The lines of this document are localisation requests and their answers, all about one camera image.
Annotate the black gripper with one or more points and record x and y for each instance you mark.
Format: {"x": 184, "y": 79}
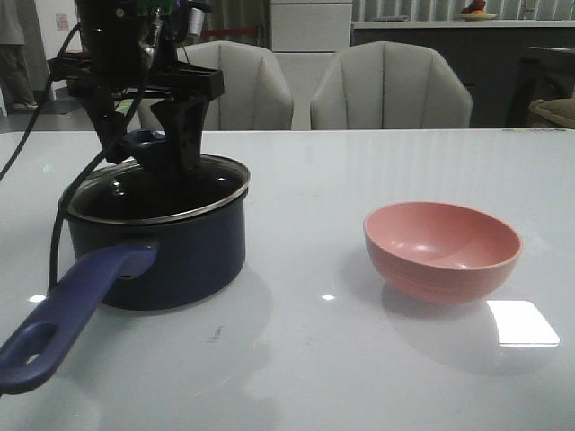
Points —
{"x": 130, "y": 41}

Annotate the glass lid blue knob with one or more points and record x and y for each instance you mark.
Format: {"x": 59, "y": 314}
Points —
{"x": 146, "y": 189}

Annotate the pink plastic bowl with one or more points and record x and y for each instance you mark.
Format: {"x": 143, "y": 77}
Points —
{"x": 440, "y": 253}

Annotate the red barrier belt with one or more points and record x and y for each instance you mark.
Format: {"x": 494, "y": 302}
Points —
{"x": 252, "y": 31}

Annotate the left grey upholstered chair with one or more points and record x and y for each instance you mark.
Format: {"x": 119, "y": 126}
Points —
{"x": 256, "y": 96}

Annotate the grey upholstered chair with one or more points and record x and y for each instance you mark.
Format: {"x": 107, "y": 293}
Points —
{"x": 256, "y": 96}
{"x": 389, "y": 85}

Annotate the grey curtain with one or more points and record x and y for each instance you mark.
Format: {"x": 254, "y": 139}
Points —
{"x": 228, "y": 14}

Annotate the person in background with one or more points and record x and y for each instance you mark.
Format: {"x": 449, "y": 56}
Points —
{"x": 13, "y": 67}

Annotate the dark blue saucepan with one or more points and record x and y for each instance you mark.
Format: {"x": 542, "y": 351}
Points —
{"x": 139, "y": 268}

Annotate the white refrigerator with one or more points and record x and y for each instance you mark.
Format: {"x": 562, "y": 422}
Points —
{"x": 303, "y": 37}

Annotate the right grey upholstered chair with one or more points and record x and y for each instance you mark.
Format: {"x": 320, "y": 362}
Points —
{"x": 389, "y": 85}

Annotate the fruit plate on counter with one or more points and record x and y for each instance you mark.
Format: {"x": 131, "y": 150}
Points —
{"x": 475, "y": 11}

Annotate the dark grey kitchen counter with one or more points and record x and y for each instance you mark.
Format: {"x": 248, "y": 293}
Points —
{"x": 504, "y": 64}

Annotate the beige sofa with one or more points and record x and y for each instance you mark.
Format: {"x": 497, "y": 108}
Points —
{"x": 557, "y": 113}

